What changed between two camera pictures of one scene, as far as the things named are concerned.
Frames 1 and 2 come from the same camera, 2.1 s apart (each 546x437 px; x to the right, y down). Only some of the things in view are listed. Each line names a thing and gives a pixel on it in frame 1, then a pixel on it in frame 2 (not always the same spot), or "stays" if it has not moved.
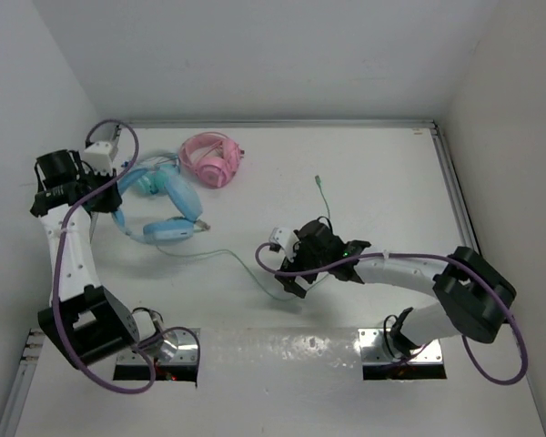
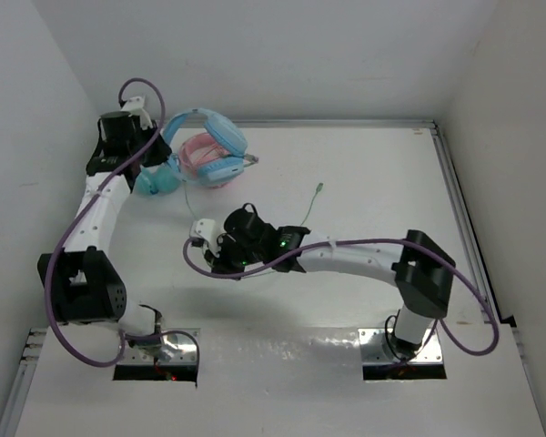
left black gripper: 113,201 → 158,156
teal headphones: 153,179 stays
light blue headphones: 170,230 → 229,137
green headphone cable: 318,182 → 303,222
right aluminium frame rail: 466,222 stays
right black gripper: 291,284 → 220,263
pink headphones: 213,157 stays
